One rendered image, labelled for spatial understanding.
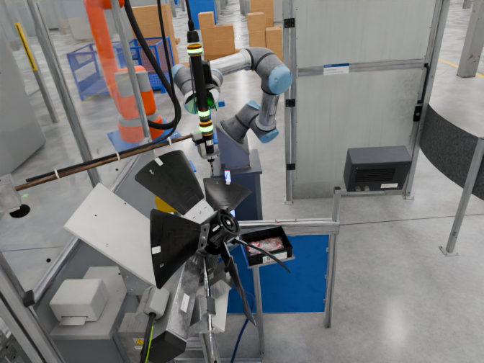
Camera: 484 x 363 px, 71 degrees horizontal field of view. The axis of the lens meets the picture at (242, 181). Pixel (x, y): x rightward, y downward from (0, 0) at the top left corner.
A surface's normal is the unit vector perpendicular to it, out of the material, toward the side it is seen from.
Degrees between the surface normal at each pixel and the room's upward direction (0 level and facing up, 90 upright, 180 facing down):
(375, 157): 15
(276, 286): 90
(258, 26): 90
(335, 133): 90
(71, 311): 90
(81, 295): 0
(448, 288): 0
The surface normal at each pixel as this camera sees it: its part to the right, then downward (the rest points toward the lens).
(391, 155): -0.10, -0.69
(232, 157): 0.04, 0.51
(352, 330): -0.08, -0.85
